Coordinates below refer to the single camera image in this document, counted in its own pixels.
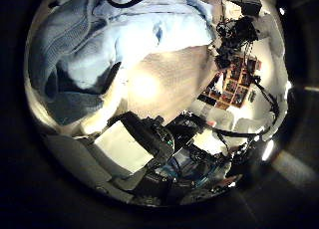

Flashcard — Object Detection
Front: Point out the light blue clothing piece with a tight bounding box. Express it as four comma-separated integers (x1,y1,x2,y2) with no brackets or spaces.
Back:
28,0,217,125

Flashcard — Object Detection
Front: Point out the black box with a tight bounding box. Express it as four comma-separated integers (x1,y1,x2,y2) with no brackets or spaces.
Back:
220,0,263,16

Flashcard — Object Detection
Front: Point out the wooden cubby shelf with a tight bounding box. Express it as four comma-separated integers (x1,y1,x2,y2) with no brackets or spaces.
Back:
197,54,262,111

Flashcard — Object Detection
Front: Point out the thick black cable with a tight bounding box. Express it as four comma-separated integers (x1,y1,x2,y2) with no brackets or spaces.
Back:
215,76,280,138

